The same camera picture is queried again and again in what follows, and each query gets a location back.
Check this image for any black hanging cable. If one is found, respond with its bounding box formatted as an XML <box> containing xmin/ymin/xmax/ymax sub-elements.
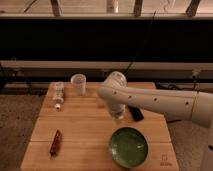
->
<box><xmin>123</xmin><ymin>10</ymin><xmax>157</xmax><ymax>75</ymax></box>

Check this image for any clear plastic cup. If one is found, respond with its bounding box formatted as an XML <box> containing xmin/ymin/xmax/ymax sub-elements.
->
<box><xmin>71</xmin><ymin>74</ymin><xmax>86</xmax><ymax>95</ymax></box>

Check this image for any clear plastic bottle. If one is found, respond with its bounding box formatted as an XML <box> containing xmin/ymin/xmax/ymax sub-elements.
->
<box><xmin>53</xmin><ymin>82</ymin><xmax>64</xmax><ymax>111</ymax></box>

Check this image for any green ceramic bowl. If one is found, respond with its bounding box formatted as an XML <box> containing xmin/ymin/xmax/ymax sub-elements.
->
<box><xmin>108</xmin><ymin>127</ymin><xmax>148</xmax><ymax>169</ymax></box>

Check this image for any red brown pocket knife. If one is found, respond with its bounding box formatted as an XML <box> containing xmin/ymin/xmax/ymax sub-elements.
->
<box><xmin>49</xmin><ymin>130</ymin><xmax>62</xmax><ymax>156</ymax></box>

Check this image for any black smartphone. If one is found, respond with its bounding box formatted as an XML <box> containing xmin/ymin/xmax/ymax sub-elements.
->
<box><xmin>128</xmin><ymin>106</ymin><xmax>144</xmax><ymax>121</ymax></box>

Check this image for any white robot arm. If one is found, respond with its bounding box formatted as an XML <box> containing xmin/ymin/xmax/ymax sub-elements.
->
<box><xmin>97</xmin><ymin>71</ymin><xmax>213</xmax><ymax>171</ymax></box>

